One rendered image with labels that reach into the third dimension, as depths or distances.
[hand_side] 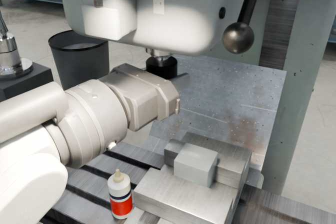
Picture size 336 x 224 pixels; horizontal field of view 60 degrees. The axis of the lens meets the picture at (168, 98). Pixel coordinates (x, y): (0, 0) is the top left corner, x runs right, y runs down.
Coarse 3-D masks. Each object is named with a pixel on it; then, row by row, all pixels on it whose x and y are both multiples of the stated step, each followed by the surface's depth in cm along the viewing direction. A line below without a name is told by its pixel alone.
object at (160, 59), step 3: (153, 57) 42; (156, 57) 41; (159, 57) 41; (162, 57) 41; (165, 57) 41; (168, 57) 42; (156, 60) 42; (159, 60) 42; (162, 60) 42; (165, 60) 42; (168, 60) 42
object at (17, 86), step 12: (24, 60) 68; (0, 72) 63; (12, 72) 63; (24, 72) 64; (36, 72) 66; (48, 72) 68; (0, 84) 61; (12, 84) 61; (24, 84) 63; (36, 84) 66; (0, 96) 61; (12, 96) 62
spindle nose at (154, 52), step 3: (147, 48) 40; (147, 51) 41; (150, 51) 40; (153, 51) 40; (156, 51) 40; (159, 51) 40; (162, 51) 40; (165, 51) 40; (150, 54) 40; (153, 54) 40; (156, 54) 40; (159, 54) 40; (162, 54) 40; (165, 54) 40; (168, 54) 40; (171, 54) 40
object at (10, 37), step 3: (9, 33) 63; (6, 36) 62; (9, 36) 62; (12, 36) 62; (0, 39) 60; (3, 39) 60; (6, 39) 61; (9, 39) 61; (12, 39) 62; (0, 42) 60; (3, 42) 61; (6, 42) 61
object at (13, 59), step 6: (12, 42) 62; (0, 48) 61; (6, 48) 62; (12, 48) 62; (0, 54) 62; (6, 54) 62; (12, 54) 63; (18, 54) 65; (0, 60) 62; (6, 60) 63; (12, 60) 63; (18, 60) 65; (0, 66) 63; (6, 66) 63; (12, 66) 64; (18, 66) 65
